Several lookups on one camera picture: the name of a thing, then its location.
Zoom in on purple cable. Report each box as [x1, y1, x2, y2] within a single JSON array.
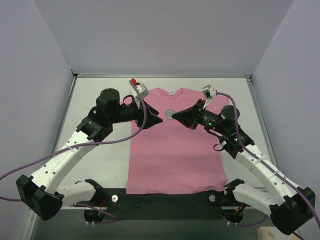
[[0, 79, 148, 225], [216, 91, 320, 240]]

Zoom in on round green brooch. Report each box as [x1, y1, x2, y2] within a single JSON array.
[[165, 109, 176, 120]]

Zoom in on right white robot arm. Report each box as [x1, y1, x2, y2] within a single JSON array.
[[172, 99, 316, 235]]

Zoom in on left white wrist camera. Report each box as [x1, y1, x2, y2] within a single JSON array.
[[129, 78, 150, 107]]

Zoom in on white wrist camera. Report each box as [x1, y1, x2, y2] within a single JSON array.
[[201, 84, 217, 110], [129, 78, 150, 107]]

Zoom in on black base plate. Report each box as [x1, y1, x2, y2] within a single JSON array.
[[74, 188, 247, 222]]

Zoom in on pink t-shirt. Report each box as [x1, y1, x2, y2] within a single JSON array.
[[126, 88, 228, 195]]

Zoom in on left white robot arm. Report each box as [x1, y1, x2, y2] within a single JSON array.
[[16, 83, 163, 221]]

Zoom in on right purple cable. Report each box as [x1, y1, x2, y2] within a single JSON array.
[[216, 91, 320, 240]]

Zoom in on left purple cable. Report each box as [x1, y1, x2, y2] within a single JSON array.
[[0, 79, 148, 225]]

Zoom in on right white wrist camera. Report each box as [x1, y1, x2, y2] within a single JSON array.
[[201, 84, 217, 110]]

